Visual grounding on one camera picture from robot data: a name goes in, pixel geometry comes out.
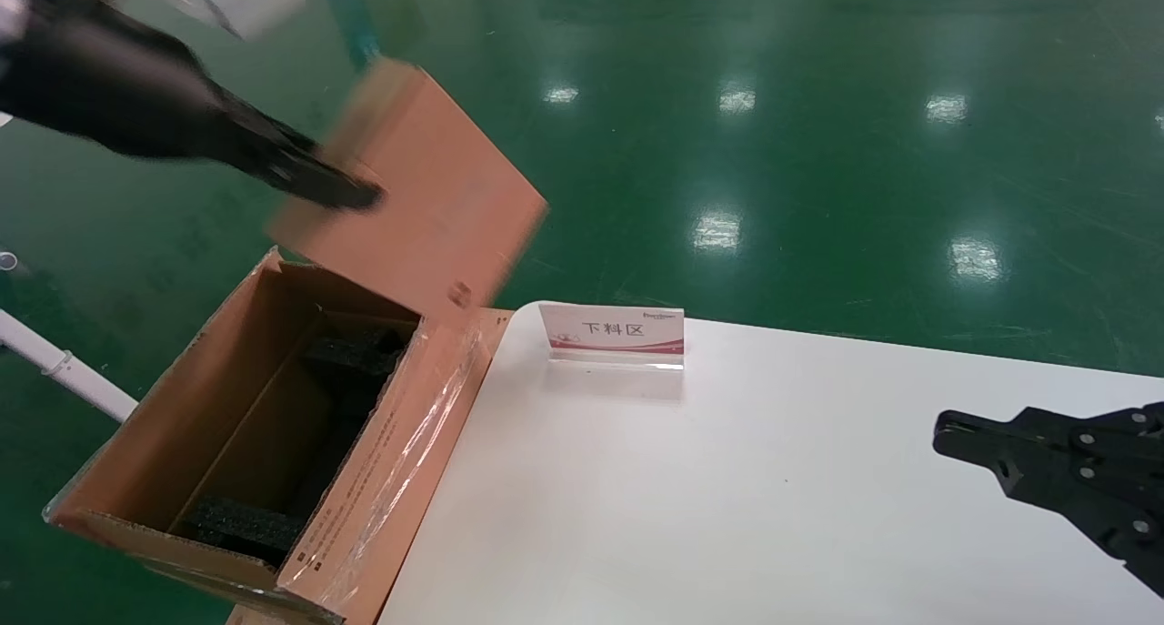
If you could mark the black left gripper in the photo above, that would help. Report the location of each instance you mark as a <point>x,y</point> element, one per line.
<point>100,88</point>

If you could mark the white pole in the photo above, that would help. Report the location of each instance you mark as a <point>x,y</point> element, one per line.
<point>55,363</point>

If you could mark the acrylic sign with red card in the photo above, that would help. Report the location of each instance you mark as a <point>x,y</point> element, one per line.
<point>609,329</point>

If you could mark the small cardboard box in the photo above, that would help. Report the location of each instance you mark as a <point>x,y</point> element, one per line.
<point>436,197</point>

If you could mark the large open cardboard box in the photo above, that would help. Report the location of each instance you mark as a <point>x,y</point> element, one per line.
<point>364,516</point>

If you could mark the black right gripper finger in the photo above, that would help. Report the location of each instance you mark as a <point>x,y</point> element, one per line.
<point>1073,461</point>

